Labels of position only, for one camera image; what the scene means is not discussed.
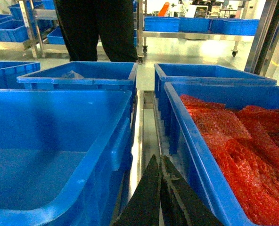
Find steel cart with wheels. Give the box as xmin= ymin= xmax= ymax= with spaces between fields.
xmin=136 ymin=0 xmax=254 ymax=64

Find steel shelf rack left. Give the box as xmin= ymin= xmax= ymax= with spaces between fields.
xmin=0 ymin=0 xmax=68 ymax=59

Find steel post right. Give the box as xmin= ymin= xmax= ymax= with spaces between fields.
xmin=244 ymin=0 xmax=279 ymax=78

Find blue crate on cart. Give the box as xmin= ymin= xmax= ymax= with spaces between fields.
xmin=179 ymin=17 xmax=211 ymax=33
xmin=144 ymin=16 xmax=180 ymax=32
xmin=210 ymin=18 xmax=259 ymax=36

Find red bubble wrap sheets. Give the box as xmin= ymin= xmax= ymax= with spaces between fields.
xmin=180 ymin=94 xmax=279 ymax=226

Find blue crate on cart right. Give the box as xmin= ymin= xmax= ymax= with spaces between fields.
xmin=210 ymin=18 xmax=259 ymax=36

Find person in black trousers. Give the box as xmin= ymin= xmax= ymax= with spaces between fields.
xmin=54 ymin=0 xmax=138 ymax=63

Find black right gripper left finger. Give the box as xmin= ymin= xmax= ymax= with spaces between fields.
xmin=113 ymin=155 xmax=161 ymax=226

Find blue crate under rack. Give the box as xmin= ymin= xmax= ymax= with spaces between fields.
xmin=47 ymin=27 xmax=65 ymax=45

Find blue crate on cart middle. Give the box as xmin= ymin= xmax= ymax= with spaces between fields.
xmin=179 ymin=17 xmax=211 ymax=33

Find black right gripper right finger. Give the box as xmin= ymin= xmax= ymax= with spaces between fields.
xmin=160 ymin=155 xmax=222 ymax=226

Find large blue plastic crate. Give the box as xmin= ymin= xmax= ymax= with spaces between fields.
xmin=0 ymin=89 xmax=132 ymax=226

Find blue crate behind left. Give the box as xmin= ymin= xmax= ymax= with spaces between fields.
xmin=16 ymin=61 xmax=138 ymax=100

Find blue crate behind right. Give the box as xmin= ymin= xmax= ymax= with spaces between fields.
xmin=154 ymin=63 xmax=277 ymax=120

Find blue crate with red wrap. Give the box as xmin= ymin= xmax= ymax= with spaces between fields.
xmin=164 ymin=82 xmax=279 ymax=226

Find blue crate far left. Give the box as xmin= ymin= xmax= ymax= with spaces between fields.
xmin=0 ymin=61 xmax=41 ymax=89

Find blue crate on cart left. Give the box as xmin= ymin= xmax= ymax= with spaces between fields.
xmin=144 ymin=16 xmax=180 ymax=32

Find blue crate on left rack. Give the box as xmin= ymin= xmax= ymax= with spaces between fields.
xmin=0 ymin=20 xmax=29 ymax=42

